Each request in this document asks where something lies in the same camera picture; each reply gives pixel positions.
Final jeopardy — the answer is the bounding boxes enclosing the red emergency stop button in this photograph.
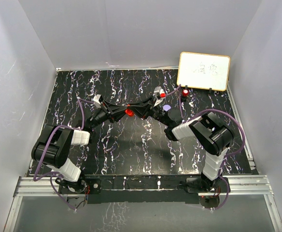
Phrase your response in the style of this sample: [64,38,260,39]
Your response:
[181,89,189,101]

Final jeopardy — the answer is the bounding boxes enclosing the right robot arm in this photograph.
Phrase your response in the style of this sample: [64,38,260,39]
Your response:
[125,99,236,192]

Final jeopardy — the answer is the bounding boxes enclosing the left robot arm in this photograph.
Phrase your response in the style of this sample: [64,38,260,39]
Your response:
[31,99,127,193]

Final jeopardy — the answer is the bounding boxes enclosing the white board with frame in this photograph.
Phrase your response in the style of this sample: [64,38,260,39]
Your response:
[177,52,231,91]

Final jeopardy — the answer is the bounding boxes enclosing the purple earbud charging case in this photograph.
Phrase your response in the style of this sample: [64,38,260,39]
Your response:
[163,104,171,112]

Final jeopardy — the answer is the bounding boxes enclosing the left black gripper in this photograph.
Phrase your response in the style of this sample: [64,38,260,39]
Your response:
[90,101,129,130]

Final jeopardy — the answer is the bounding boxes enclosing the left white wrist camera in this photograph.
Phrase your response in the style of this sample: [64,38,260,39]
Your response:
[93,94,103,108]

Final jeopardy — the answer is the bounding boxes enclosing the aluminium frame rail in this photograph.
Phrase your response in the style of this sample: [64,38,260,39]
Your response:
[4,174,282,232]

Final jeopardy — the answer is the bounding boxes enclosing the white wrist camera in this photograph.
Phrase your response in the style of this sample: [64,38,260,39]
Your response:
[154,87,166,106]
[93,94,103,108]

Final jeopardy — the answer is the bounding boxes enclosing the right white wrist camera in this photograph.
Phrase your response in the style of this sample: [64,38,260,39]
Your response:
[154,87,166,106]

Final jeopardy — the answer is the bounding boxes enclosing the red round disc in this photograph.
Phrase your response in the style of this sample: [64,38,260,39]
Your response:
[125,109,134,117]

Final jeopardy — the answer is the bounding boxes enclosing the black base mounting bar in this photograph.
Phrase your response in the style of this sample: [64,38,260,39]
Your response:
[85,174,200,204]

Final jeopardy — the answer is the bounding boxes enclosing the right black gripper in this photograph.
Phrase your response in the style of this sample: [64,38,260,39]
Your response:
[128,96,170,127]

